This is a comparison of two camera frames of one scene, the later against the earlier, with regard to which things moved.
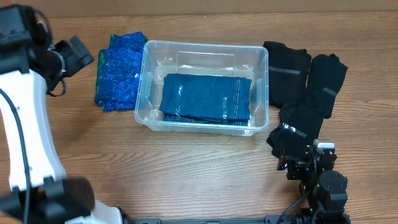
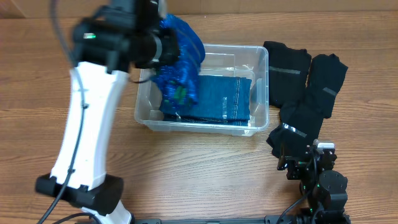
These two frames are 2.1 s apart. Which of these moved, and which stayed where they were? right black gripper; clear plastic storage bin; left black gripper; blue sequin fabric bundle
Moved: blue sequin fabric bundle; left black gripper
Stayed: clear plastic storage bin; right black gripper
